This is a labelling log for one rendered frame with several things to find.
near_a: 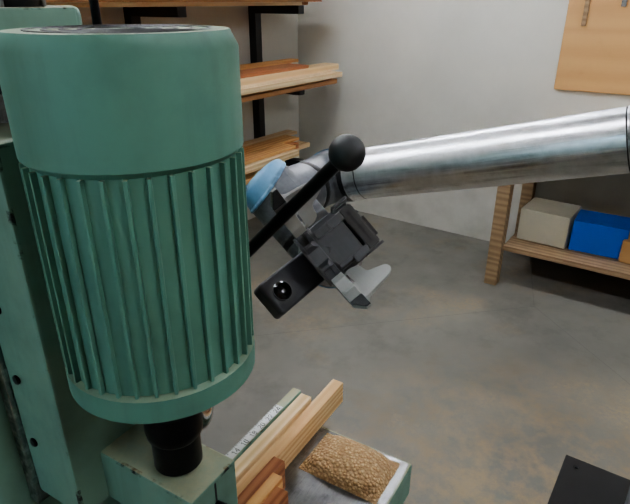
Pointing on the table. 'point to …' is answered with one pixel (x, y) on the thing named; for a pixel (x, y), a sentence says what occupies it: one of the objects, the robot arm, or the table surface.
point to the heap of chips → (351, 466)
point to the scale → (254, 431)
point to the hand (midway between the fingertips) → (315, 252)
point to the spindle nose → (176, 444)
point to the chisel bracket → (145, 479)
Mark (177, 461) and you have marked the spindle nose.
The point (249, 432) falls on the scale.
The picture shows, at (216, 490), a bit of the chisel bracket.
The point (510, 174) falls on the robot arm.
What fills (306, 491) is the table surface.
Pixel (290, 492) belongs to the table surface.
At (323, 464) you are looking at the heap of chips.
